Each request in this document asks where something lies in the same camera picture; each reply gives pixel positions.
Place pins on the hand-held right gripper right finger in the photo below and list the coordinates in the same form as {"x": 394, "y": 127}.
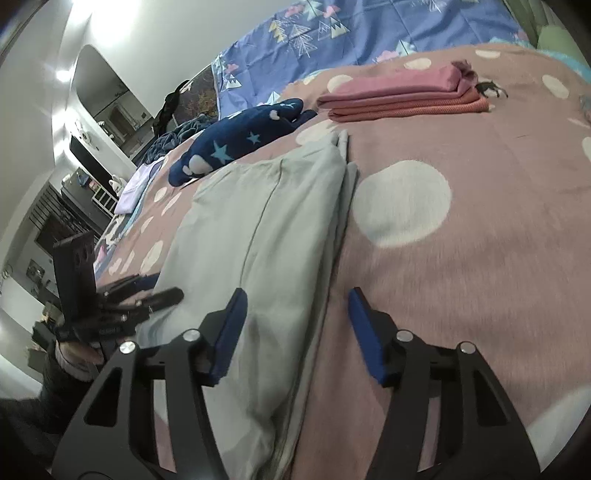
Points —
{"x": 367, "y": 332}

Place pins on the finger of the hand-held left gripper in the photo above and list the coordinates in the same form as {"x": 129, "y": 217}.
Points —
{"x": 152, "y": 300}
{"x": 138, "y": 281}

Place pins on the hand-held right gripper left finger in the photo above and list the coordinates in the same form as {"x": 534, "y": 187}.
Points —
{"x": 228, "y": 327}

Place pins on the white t-shirt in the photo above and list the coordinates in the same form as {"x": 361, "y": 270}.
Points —
{"x": 258, "y": 258}

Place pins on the person's left forearm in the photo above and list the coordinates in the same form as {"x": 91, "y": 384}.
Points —
{"x": 64, "y": 401}

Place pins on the person's left hand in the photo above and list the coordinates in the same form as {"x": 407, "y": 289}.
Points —
{"x": 76, "y": 357}

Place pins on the dark shelf unit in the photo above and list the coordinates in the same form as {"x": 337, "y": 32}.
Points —
{"x": 87, "y": 203}

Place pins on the lavender cloth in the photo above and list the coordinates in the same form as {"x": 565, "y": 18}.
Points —
{"x": 136, "y": 184}

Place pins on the pink polka-dot blanket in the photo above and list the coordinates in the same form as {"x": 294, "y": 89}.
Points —
{"x": 461, "y": 300}

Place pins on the teal fleece blanket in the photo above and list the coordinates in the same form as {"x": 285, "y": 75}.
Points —
{"x": 178, "y": 134}

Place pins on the black hanging cloth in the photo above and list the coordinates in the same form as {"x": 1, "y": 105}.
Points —
{"x": 166, "y": 113}

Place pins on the navy star-print fleece garment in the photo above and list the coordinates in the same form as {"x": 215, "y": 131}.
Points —
{"x": 240, "y": 134}

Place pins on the dark branch-print pillow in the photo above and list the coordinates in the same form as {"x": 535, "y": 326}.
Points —
{"x": 198, "y": 97}

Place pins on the salmon folded garment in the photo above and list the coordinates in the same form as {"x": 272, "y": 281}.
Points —
{"x": 406, "y": 110}

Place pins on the pink folded garment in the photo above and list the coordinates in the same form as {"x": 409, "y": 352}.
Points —
{"x": 392, "y": 85}

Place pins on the small dark object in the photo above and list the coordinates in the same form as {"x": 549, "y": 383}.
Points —
{"x": 489, "y": 87}

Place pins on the purple tree-print bedsheet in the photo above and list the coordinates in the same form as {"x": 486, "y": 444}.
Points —
{"x": 369, "y": 27}

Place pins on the green pillow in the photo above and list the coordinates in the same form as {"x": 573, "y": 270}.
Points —
{"x": 561, "y": 41}

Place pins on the arched wall mirror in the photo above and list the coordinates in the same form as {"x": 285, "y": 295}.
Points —
{"x": 106, "y": 97}

